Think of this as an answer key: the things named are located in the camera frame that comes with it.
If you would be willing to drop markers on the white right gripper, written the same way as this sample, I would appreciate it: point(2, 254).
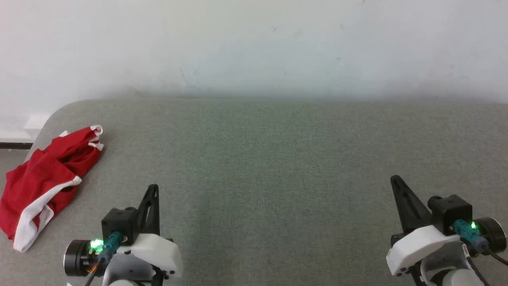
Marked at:
point(416, 242)

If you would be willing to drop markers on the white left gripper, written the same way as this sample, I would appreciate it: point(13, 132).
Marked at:
point(154, 248)

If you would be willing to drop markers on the red and white garment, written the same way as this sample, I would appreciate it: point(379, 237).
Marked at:
point(35, 178)

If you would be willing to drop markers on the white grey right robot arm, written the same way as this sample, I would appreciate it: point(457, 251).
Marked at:
point(494, 234)

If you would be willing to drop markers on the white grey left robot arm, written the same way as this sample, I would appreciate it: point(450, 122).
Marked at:
point(77, 258)

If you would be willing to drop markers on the grey fabric sofa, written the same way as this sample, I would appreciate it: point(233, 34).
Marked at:
point(278, 178)

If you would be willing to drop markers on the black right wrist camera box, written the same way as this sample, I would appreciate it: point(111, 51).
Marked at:
point(450, 210)

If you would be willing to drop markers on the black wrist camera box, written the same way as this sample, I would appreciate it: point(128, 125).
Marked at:
point(117, 224)
point(450, 210)

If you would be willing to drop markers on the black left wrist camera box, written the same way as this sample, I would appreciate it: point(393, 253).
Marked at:
point(117, 224)

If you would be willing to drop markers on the black metal frame bar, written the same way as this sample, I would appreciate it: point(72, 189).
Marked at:
point(16, 145)

